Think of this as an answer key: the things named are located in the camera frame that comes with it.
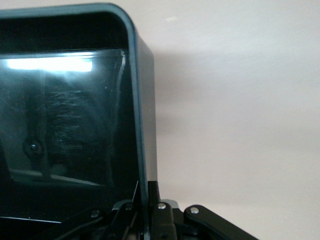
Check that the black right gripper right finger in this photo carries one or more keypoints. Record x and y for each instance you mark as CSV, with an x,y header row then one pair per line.
x,y
162,220

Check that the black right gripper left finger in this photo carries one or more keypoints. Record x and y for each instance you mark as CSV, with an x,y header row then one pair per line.
x,y
125,217

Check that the black plastic box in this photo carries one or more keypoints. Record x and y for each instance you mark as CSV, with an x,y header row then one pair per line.
x,y
75,112

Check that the brown table mat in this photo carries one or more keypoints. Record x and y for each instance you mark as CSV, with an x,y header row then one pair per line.
x,y
237,100

